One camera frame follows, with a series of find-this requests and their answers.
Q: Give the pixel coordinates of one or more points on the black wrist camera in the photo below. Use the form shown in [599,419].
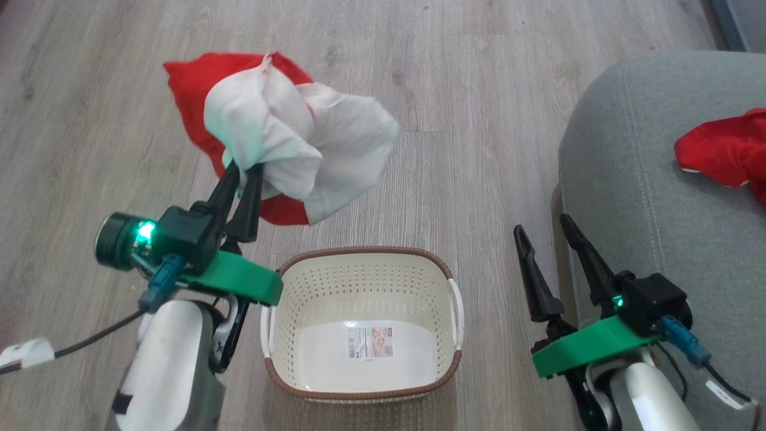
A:
[655,299]
[179,236]

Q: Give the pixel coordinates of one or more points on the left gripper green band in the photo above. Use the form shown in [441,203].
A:
[245,278]

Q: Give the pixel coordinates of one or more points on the red and white garment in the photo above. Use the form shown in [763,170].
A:
[269,131]

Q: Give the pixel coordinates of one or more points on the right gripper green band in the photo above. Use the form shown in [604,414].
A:
[586,347]

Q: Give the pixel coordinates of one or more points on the cream plastic laundry basket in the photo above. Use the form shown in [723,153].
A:
[323,359]

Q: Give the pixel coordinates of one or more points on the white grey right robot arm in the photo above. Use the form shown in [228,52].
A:
[646,401]

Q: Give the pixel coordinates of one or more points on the grey mat with dark edge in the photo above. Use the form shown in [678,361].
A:
[745,21]

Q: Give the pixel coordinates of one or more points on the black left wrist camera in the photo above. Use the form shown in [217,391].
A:
[179,236]

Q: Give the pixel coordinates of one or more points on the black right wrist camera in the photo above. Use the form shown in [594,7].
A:
[655,299]

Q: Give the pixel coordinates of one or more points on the grey fabric sofa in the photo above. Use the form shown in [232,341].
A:
[646,149]

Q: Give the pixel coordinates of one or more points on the white product label sticker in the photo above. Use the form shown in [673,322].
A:
[369,342]

